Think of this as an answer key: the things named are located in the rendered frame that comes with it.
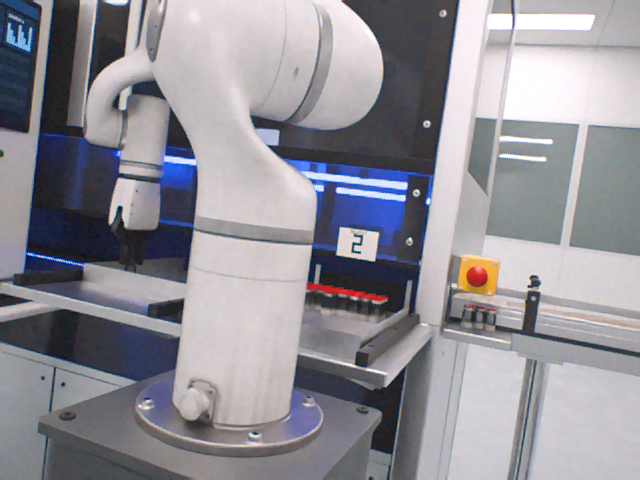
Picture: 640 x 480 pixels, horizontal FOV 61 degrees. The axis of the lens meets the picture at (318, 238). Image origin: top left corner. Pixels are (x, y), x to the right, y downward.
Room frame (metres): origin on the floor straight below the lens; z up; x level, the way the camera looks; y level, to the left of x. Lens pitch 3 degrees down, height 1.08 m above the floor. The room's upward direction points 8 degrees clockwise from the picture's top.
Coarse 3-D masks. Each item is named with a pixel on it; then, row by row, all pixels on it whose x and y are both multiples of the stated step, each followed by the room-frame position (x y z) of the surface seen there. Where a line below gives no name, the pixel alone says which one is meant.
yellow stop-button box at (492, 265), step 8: (464, 256) 1.06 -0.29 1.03; (472, 256) 1.06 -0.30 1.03; (480, 256) 1.11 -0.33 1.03; (464, 264) 1.06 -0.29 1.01; (472, 264) 1.06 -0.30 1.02; (480, 264) 1.05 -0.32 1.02; (488, 264) 1.05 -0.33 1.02; (496, 264) 1.04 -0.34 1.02; (464, 272) 1.06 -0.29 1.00; (488, 272) 1.05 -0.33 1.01; (496, 272) 1.04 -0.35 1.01; (464, 280) 1.06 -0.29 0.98; (488, 280) 1.05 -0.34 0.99; (496, 280) 1.04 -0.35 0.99; (464, 288) 1.06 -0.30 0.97; (472, 288) 1.06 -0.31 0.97; (480, 288) 1.05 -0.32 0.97; (488, 288) 1.05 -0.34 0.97; (496, 288) 1.09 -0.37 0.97
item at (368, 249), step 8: (344, 232) 1.15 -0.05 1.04; (352, 232) 1.15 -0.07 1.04; (360, 232) 1.14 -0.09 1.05; (368, 232) 1.14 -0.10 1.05; (376, 232) 1.13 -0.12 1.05; (344, 240) 1.15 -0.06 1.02; (352, 240) 1.15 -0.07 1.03; (368, 240) 1.14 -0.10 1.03; (376, 240) 1.13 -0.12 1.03; (344, 248) 1.15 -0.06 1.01; (360, 248) 1.14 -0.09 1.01; (368, 248) 1.13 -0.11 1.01; (376, 248) 1.13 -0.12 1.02; (352, 256) 1.15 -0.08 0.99; (360, 256) 1.14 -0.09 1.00; (368, 256) 1.13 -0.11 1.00
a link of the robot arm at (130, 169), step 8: (120, 168) 1.07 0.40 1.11; (128, 168) 1.06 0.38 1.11; (136, 168) 1.06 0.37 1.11; (144, 168) 1.06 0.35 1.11; (152, 168) 1.07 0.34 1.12; (160, 168) 1.09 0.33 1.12; (128, 176) 1.07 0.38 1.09; (136, 176) 1.07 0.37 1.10; (144, 176) 1.07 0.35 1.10; (152, 176) 1.07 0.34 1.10; (160, 176) 1.09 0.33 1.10
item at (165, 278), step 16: (96, 272) 1.05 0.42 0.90; (112, 272) 1.04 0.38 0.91; (128, 272) 1.02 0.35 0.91; (144, 272) 1.23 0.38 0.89; (160, 272) 1.29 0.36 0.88; (176, 272) 1.32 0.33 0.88; (128, 288) 1.02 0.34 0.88; (144, 288) 1.01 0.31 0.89; (160, 288) 1.00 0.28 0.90; (176, 288) 0.99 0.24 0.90
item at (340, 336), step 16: (304, 320) 0.96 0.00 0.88; (320, 320) 0.98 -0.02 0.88; (336, 320) 1.00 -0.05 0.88; (352, 320) 1.02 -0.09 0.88; (384, 320) 0.89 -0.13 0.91; (400, 320) 1.00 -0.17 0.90; (304, 336) 0.78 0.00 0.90; (320, 336) 0.77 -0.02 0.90; (336, 336) 0.76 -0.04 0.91; (352, 336) 0.75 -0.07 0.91; (368, 336) 0.79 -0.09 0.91; (336, 352) 0.76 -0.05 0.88; (352, 352) 0.75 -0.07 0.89
